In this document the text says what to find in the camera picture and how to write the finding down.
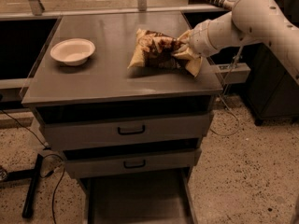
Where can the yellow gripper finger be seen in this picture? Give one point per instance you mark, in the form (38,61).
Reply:
(192,61)
(185,37)

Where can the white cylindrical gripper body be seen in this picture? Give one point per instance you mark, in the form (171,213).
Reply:
(198,39)

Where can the brown chip bag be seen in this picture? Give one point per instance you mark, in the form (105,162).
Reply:
(155,50)

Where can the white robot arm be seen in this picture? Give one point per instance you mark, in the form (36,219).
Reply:
(246,22)

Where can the grey drawer cabinet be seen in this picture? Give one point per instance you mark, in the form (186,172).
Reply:
(105,88)

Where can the middle grey drawer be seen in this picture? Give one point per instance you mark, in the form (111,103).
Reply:
(182,158)

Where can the bottom open grey drawer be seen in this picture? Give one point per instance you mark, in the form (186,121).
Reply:
(157,197)

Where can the top grey drawer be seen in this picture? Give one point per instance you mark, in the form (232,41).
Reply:
(117,132)

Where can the dark cabinet on right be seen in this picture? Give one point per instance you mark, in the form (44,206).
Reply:
(270,92)

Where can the black metal floor stand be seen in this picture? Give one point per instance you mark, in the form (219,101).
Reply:
(33,176)

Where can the grey metal bracket block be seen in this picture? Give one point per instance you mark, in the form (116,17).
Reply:
(228,74)

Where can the black top drawer handle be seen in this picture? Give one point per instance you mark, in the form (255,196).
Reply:
(131,130)

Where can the black drawer handle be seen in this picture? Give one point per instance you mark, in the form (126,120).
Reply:
(134,164)
(131,130)

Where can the black middle drawer handle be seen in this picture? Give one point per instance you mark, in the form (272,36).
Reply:
(134,164)

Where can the grey metal frame rail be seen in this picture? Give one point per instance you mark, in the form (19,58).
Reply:
(44,9)

